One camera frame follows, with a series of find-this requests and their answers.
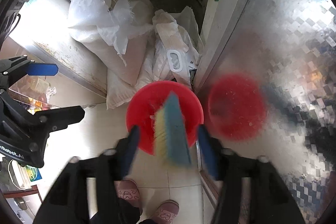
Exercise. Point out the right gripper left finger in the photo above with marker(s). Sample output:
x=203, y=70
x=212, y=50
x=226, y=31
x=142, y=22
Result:
x=126, y=151

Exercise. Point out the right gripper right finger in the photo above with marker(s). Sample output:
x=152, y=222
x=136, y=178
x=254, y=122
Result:
x=211, y=149

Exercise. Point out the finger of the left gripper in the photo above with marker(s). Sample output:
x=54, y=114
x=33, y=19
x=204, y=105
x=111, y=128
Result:
x=58, y=119
x=42, y=69

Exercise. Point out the blue yellow sponge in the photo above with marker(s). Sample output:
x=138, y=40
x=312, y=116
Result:
x=170, y=138

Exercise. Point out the red trash bin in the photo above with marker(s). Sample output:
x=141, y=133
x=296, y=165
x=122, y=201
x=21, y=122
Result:
x=144, y=104

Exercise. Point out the pink slipper left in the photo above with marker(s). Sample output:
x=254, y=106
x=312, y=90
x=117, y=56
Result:
x=127, y=190

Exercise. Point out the pink slipper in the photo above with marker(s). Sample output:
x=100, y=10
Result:
x=127, y=190
x=166, y=212

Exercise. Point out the pink slipper right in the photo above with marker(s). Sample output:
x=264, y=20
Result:
x=166, y=212

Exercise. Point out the metal cabinet door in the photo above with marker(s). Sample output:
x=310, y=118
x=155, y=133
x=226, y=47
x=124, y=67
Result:
x=267, y=85

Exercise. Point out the white woven sack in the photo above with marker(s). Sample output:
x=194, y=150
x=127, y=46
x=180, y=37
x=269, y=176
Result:
x=120, y=33

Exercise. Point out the white plastic packaging bag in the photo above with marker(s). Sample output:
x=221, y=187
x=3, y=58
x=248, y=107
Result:
x=178, y=46

